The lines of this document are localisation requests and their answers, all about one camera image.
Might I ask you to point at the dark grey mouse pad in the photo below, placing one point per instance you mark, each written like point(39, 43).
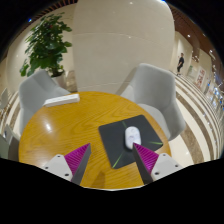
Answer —
point(111, 143)

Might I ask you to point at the grey upholstered armchair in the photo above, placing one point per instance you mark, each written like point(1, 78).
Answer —
point(36, 93)
point(8, 146)
point(156, 90)

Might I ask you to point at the person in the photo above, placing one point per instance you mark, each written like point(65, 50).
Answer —
point(180, 62)

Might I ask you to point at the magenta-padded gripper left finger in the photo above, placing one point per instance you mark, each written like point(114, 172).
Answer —
point(76, 159)

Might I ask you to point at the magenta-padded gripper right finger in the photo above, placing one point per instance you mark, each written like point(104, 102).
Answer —
point(147, 157)

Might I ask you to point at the white cartoon-print computer mouse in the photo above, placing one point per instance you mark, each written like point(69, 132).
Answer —
point(131, 136)

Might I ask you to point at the green leafy potted plant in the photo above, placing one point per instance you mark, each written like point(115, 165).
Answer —
point(46, 43)

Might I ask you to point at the white power strip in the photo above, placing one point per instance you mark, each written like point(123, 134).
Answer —
point(61, 100)

